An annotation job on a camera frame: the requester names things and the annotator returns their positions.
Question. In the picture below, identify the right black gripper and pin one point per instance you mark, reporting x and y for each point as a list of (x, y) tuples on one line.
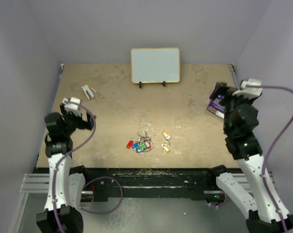
[(220, 88)]

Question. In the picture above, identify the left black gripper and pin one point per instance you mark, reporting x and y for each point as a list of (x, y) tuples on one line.
[(87, 124)]

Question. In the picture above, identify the keyring with coloured key tags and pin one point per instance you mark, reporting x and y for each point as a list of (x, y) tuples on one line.
[(144, 143)]

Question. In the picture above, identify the yellow tag key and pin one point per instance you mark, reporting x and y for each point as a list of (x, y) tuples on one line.
[(166, 148), (166, 135)]

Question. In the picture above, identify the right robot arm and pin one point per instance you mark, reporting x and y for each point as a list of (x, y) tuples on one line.
[(262, 207)]

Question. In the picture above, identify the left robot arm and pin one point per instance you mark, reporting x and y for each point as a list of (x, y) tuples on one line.
[(61, 211)]

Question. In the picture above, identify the purple card package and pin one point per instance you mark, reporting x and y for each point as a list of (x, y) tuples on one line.
[(215, 107)]

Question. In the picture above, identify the yellow tipped pen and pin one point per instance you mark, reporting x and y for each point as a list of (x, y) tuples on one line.
[(95, 91)]

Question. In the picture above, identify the small whiteboard on stand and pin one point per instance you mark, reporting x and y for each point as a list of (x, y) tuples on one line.
[(155, 65)]

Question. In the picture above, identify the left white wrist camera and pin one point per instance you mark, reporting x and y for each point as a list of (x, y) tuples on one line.
[(71, 105)]

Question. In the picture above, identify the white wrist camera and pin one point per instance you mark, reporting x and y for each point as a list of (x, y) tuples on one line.
[(249, 89), (71, 105)]

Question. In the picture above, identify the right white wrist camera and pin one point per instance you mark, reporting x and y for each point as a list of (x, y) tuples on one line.
[(249, 89)]

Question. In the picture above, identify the aluminium frame rail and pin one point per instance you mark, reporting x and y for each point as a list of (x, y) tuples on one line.
[(35, 183)]

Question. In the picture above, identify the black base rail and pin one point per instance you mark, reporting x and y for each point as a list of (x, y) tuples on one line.
[(176, 183)]

